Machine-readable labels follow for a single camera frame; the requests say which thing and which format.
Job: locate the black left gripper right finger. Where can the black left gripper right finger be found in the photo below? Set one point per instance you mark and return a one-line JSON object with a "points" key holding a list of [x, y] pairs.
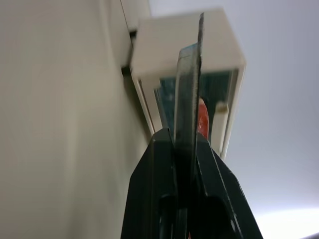
{"points": [[219, 199]]}

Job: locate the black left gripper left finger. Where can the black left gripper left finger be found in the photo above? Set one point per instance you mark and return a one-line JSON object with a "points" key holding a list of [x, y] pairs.
{"points": [[149, 189]]}

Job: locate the red sausage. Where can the red sausage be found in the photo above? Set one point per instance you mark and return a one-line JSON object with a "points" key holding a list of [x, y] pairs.
{"points": [[203, 119]]}

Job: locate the glass toaster oven door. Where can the glass toaster oven door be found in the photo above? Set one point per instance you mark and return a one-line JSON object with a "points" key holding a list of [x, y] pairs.
{"points": [[219, 87]]}

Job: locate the white toaster oven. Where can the white toaster oven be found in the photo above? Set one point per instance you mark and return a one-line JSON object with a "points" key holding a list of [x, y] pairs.
{"points": [[169, 44]]}

